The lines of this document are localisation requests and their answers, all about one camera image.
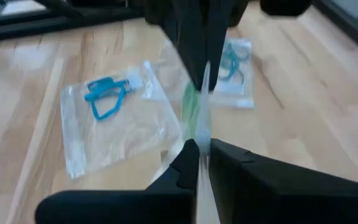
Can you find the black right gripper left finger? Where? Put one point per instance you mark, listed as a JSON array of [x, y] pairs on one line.
[[120, 208]]

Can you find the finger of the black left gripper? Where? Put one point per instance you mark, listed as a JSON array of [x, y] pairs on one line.
[[188, 31], [219, 31]]

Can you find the green rubber band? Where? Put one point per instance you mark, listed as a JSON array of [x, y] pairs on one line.
[[191, 109]]

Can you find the clear plastic zip bag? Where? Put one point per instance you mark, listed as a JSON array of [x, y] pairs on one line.
[[202, 124], [238, 90], [129, 137]]

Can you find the dark teal rubber band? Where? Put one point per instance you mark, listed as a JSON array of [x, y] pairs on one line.
[[233, 74], [228, 57], [244, 54]]

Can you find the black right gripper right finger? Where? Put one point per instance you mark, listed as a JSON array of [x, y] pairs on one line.
[[291, 199]]

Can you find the black aluminium table frame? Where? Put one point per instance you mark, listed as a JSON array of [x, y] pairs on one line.
[[42, 25]]

